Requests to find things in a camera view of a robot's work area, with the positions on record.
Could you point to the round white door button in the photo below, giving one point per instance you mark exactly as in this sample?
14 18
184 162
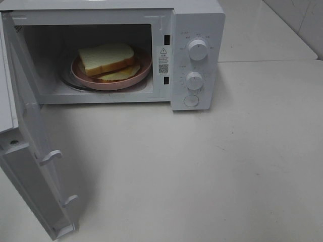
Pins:
191 101

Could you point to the pink round plate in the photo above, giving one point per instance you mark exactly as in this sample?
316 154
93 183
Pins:
116 84

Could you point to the toast bread sandwich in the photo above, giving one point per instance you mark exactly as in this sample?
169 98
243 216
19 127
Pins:
109 62

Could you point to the lower white round knob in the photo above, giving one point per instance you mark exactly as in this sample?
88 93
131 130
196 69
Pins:
194 80

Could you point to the white round knob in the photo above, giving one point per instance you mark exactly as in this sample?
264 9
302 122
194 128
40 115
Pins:
197 49
194 80

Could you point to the white warning label sticker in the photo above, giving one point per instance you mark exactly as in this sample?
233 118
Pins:
163 55

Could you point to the upper white round knob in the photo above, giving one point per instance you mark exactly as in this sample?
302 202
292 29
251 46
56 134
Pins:
197 49

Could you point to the glass microwave turntable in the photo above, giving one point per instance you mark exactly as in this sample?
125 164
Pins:
67 77

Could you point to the white microwave oven body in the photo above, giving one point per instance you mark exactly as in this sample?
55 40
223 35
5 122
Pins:
140 24

